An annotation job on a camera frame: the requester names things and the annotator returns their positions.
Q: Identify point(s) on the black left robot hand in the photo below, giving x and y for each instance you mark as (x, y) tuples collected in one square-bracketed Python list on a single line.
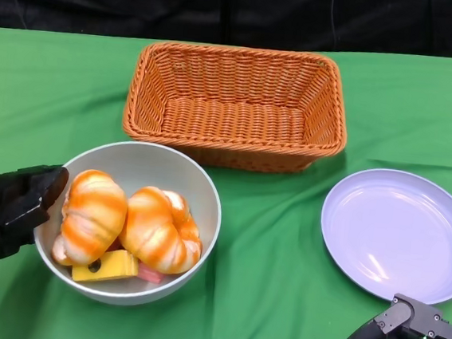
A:
[(1, 212)]

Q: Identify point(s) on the orange wicker basket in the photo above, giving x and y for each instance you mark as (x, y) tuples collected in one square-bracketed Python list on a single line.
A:
[(234, 122)]

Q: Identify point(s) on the green tablecloth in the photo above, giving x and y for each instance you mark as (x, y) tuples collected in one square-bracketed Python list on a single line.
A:
[(285, 223)]

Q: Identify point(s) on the pale green bowl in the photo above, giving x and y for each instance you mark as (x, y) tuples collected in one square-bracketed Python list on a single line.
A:
[(142, 161)]

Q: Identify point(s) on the pink layered cake slice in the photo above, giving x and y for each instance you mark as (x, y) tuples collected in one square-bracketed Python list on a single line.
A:
[(149, 274)]

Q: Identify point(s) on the lavender plate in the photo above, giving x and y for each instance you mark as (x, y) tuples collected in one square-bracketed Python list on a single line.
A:
[(396, 234)]

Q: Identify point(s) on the orange striped bread roll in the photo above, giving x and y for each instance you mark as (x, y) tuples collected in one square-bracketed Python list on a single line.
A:
[(93, 213), (156, 231)]

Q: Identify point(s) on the black backdrop cloth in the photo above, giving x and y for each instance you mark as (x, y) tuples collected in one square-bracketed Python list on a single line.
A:
[(225, 9)]

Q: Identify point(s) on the yellow cake slice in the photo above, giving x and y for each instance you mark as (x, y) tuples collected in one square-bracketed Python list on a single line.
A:
[(112, 267)]

